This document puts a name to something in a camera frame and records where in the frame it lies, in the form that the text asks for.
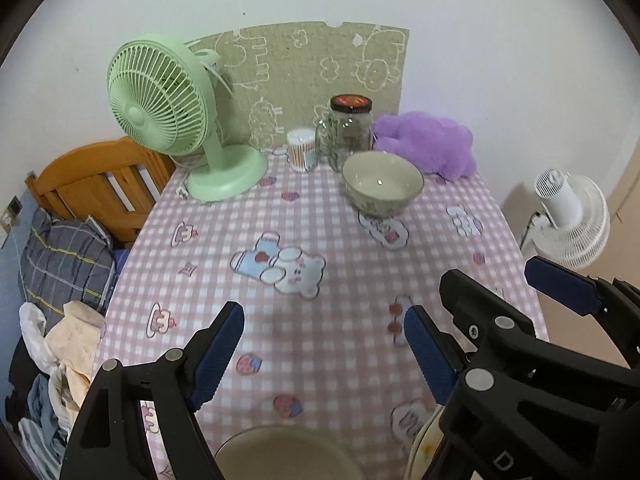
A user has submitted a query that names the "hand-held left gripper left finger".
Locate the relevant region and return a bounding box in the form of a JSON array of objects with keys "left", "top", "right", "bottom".
[{"left": 59, "top": 301, "right": 246, "bottom": 480}]

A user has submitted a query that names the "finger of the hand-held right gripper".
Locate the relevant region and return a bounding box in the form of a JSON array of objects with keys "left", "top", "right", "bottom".
[
  {"left": 439, "top": 269, "right": 549, "bottom": 361},
  {"left": 524, "top": 256, "right": 616, "bottom": 317}
]

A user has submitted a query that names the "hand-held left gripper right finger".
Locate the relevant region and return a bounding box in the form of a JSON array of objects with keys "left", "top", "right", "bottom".
[{"left": 404, "top": 305, "right": 640, "bottom": 480}]

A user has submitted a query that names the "yellow flower ceramic plate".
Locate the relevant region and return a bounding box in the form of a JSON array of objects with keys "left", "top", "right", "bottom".
[{"left": 402, "top": 402, "right": 451, "bottom": 480}]

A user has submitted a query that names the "large floral ceramic bowl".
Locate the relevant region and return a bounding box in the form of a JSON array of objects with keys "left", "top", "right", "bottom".
[
  {"left": 214, "top": 424, "right": 368, "bottom": 480},
  {"left": 342, "top": 151, "right": 425, "bottom": 219}
]

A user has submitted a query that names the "white desk fan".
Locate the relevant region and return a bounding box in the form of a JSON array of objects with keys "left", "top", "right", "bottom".
[{"left": 534, "top": 169, "right": 611, "bottom": 270}]

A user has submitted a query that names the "pink checked tablecloth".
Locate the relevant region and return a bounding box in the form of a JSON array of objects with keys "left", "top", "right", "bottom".
[{"left": 92, "top": 147, "right": 551, "bottom": 480}]

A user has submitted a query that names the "cream cloth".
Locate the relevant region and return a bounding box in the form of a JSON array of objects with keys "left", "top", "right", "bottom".
[{"left": 45, "top": 302, "right": 106, "bottom": 411}]

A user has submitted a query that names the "purple plush toy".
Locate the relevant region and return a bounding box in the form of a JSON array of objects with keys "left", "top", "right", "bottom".
[{"left": 372, "top": 112, "right": 477, "bottom": 182}]

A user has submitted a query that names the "grey plaid pillow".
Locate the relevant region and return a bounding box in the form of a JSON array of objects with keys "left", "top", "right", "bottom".
[{"left": 19, "top": 207, "right": 118, "bottom": 316}]

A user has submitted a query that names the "blue grey clothes pile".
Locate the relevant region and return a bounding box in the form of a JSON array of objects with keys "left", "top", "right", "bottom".
[{"left": 5, "top": 375, "right": 81, "bottom": 476}]

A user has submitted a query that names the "glass jar with black lid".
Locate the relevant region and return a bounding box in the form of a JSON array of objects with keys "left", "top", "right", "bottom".
[{"left": 327, "top": 94, "right": 375, "bottom": 171}]

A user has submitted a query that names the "wooden headboard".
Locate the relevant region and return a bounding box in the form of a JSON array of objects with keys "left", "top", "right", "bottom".
[{"left": 25, "top": 136, "right": 177, "bottom": 248}]

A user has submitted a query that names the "cotton swab box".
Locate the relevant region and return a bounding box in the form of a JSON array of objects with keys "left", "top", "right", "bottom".
[{"left": 286, "top": 129, "right": 319, "bottom": 173}]

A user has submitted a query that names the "clear glass mug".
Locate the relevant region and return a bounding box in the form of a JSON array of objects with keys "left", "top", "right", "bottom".
[{"left": 315, "top": 115, "right": 333, "bottom": 158}]

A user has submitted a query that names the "green desk fan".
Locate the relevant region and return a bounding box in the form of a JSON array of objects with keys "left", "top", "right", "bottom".
[{"left": 106, "top": 34, "right": 270, "bottom": 203}]

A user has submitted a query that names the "black power cable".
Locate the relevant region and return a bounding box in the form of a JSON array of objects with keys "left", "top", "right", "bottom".
[{"left": 520, "top": 210, "right": 546, "bottom": 248}]

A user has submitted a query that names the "wall socket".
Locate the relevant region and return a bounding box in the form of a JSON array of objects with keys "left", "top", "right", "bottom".
[{"left": 0, "top": 197, "right": 23, "bottom": 233}]

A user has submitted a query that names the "beige printed wall mat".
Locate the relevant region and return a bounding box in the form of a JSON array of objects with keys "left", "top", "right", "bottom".
[{"left": 187, "top": 20, "right": 411, "bottom": 151}]

